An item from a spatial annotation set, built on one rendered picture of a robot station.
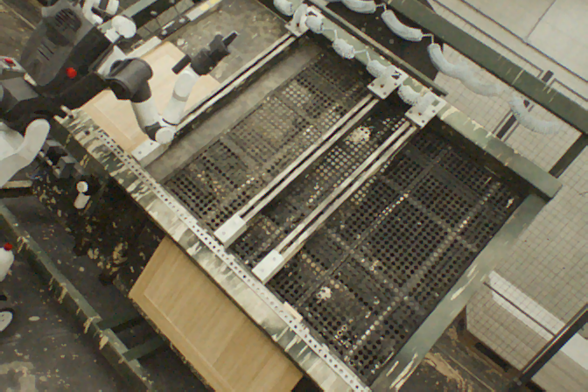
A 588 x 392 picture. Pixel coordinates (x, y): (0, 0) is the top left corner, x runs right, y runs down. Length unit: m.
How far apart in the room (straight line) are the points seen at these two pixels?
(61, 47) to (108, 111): 0.66
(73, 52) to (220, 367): 1.48
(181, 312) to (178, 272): 0.19
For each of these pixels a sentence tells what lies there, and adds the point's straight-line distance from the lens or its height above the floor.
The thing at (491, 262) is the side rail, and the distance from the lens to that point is 2.29.
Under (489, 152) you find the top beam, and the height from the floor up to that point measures 1.79.
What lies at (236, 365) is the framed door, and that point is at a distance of 2.50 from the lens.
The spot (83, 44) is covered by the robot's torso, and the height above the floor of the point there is 1.34.
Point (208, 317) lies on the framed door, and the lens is 2.51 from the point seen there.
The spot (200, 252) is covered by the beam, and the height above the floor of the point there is 0.85.
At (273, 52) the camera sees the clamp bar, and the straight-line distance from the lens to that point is 2.66.
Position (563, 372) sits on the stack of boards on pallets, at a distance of 5.87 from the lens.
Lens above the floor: 1.91
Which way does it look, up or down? 17 degrees down
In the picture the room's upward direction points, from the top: 35 degrees clockwise
